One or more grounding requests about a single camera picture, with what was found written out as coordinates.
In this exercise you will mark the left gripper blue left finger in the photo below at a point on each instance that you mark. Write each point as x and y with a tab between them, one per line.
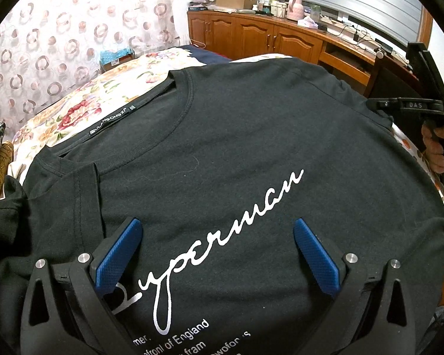
114	253

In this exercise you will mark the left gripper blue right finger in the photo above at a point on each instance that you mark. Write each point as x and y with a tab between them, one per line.
322	256

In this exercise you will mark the black printed t-shirt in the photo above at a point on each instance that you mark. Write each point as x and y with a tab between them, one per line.
223	256

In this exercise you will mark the person's right hand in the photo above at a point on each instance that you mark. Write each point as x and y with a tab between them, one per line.
434	151

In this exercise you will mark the pink tissue pack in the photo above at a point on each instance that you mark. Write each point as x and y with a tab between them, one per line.
307	22

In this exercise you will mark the pink thermos jug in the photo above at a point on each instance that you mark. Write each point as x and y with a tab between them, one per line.
295	10

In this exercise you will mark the floral beige bed blanket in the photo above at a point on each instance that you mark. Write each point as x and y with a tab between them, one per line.
96	99

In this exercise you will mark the box with blue cloth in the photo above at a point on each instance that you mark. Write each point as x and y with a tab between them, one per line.
110	59

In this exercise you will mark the long wooden sideboard cabinet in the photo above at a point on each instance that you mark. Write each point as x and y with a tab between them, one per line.
346	54

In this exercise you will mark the cardboard box on cabinet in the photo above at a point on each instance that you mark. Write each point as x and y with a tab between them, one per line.
236	4

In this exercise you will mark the navy blue bed cover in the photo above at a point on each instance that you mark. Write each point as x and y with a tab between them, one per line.
204	56

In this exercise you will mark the circle pattern lace curtain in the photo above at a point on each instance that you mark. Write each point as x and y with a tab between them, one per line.
49	48

